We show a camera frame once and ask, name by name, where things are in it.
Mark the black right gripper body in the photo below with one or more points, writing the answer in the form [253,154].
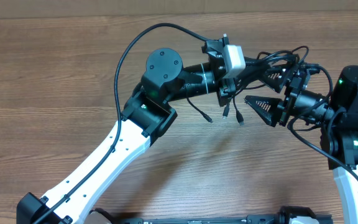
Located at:
[292,91]

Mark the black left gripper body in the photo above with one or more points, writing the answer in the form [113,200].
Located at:
[225,91]

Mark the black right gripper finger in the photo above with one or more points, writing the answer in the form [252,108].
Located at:
[277,77]
[266,107]

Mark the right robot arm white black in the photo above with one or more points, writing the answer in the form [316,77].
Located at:
[326,123]

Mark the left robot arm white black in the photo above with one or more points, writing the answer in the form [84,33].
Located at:
[145,117]

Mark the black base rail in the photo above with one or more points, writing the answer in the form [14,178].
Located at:
[286,215]

